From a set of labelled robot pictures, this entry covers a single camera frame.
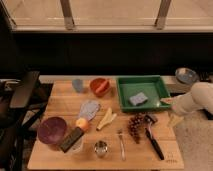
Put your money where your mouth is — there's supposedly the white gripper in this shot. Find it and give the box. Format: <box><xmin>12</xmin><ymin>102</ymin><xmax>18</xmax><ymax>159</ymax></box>
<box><xmin>160</xmin><ymin>95</ymin><xmax>189</xmax><ymax>116</ymax></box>

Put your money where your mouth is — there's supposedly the blue-grey sponge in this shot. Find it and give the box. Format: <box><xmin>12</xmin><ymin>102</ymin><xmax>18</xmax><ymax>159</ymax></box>
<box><xmin>129</xmin><ymin>92</ymin><xmax>148</xmax><ymax>106</ymax></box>

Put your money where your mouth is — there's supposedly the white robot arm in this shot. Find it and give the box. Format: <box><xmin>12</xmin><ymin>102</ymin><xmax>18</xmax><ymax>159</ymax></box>
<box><xmin>160</xmin><ymin>82</ymin><xmax>213</xmax><ymax>116</ymax></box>

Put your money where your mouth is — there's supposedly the small metal cup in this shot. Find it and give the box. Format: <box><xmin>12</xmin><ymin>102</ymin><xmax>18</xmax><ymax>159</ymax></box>
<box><xmin>94</xmin><ymin>140</ymin><xmax>108</xmax><ymax>158</ymax></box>

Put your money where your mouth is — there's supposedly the small blue cup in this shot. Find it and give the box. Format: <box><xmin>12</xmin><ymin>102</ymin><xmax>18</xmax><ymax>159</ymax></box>
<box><xmin>72</xmin><ymin>79</ymin><xmax>84</xmax><ymax>93</ymax></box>

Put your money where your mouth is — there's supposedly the green plastic tray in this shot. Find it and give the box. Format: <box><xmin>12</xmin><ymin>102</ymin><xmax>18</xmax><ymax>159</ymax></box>
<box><xmin>116</xmin><ymin>75</ymin><xmax>170</xmax><ymax>113</ymax></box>

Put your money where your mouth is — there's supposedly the grey-blue plate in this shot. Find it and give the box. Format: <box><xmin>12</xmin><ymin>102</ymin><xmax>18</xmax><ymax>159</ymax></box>
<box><xmin>175</xmin><ymin>67</ymin><xmax>198</xmax><ymax>84</ymax></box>

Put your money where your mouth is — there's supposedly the bunch of dark grapes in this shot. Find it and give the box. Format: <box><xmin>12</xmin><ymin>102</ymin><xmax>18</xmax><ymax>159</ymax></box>
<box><xmin>127</xmin><ymin>114</ymin><xmax>144</xmax><ymax>144</ymax></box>

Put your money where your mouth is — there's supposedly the silver fork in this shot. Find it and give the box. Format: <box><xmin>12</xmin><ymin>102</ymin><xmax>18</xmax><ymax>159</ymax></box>
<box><xmin>117</xmin><ymin>129</ymin><xmax>126</xmax><ymax>161</ymax></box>

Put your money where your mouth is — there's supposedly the yellow banana piece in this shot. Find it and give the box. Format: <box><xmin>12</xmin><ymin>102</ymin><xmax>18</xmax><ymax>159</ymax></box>
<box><xmin>96</xmin><ymin>107</ymin><xmax>117</xmax><ymax>131</ymax></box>

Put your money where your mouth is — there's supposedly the orange carrot in bowl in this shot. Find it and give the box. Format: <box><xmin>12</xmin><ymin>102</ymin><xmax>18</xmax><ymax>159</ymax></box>
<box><xmin>95</xmin><ymin>80</ymin><xmax>109</xmax><ymax>93</ymax></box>

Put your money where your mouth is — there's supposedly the orange-red bowl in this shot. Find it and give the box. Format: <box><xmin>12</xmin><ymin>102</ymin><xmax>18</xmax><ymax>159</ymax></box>
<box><xmin>90</xmin><ymin>78</ymin><xmax>110</xmax><ymax>97</ymax></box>

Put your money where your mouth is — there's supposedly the blue-grey cloth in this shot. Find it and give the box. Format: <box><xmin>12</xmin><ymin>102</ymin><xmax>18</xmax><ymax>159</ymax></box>
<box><xmin>78</xmin><ymin>100</ymin><xmax>100</xmax><ymax>121</ymax></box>

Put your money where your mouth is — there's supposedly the orange fruit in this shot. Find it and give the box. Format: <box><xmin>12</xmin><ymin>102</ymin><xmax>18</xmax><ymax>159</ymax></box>
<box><xmin>75</xmin><ymin>118</ymin><xmax>89</xmax><ymax>132</ymax></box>

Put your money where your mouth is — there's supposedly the dark rectangular block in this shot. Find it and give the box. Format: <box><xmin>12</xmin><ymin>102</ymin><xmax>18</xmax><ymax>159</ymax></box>
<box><xmin>60</xmin><ymin>127</ymin><xmax>84</xmax><ymax>153</ymax></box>

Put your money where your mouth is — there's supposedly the clear plastic container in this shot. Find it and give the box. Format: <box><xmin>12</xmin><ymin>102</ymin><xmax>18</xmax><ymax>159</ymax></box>
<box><xmin>68</xmin><ymin>138</ymin><xmax>83</xmax><ymax>154</ymax></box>

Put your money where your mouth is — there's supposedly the purple bowl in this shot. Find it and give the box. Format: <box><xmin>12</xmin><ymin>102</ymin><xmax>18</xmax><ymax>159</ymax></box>
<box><xmin>37</xmin><ymin>117</ymin><xmax>67</xmax><ymax>145</ymax></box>

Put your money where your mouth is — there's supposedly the black chair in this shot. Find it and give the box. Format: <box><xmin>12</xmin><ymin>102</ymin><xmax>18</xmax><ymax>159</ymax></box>
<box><xmin>0</xmin><ymin>71</ymin><xmax>48</xmax><ymax>171</ymax></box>

